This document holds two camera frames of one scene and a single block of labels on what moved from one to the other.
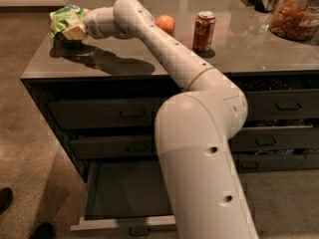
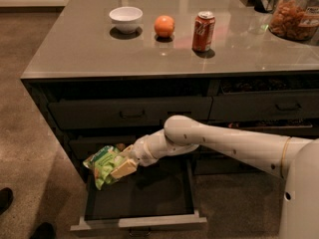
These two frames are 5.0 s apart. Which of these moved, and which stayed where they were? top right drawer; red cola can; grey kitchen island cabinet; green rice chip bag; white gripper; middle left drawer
Moved: green rice chip bag; white gripper
Stayed: top right drawer; middle left drawer; grey kitchen island cabinet; red cola can
